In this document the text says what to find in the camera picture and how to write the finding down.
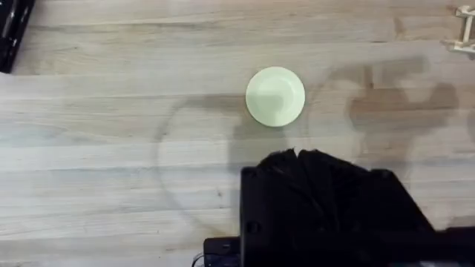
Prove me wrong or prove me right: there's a black shiny metal frame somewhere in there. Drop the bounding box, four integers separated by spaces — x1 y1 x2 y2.
0 0 36 74

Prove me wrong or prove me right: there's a small wooden peg rack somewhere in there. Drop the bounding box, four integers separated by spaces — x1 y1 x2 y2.
440 4 475 60

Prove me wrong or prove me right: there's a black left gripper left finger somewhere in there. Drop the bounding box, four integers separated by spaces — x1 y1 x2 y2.
255 148 337 233

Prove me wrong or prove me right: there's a pale green round plate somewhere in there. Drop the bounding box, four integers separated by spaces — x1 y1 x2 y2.
245 66 307 128

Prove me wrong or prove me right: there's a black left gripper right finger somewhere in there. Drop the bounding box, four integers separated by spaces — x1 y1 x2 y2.
298 148 404 233

